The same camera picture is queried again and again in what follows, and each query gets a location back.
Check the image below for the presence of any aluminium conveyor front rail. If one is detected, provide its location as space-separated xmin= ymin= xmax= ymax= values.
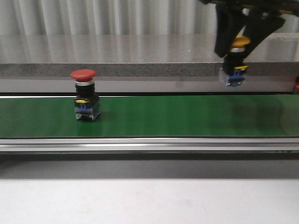
xmin=0 ymin=137 xmax=299 ymax=160

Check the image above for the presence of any red object at right edge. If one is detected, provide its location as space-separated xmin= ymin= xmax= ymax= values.
xmin=293 ymin=77 xmax=299 ymax=95

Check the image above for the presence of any white pleated curtain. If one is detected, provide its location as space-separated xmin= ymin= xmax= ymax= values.
xmin=0 ymin=0 xmax=299 ymax=36

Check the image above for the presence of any grey stone counter slab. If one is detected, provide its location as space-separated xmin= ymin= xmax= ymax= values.
xmin=0 ymin=33 xmax=299 ymax=96

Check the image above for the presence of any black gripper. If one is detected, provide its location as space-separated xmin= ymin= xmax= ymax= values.
xmin=200 ymin=0 xmax=299 ymax=59

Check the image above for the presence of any green conveyor belt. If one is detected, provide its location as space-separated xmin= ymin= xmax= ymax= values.
xmin=0 ymin=95 xmax=299 ymax=138

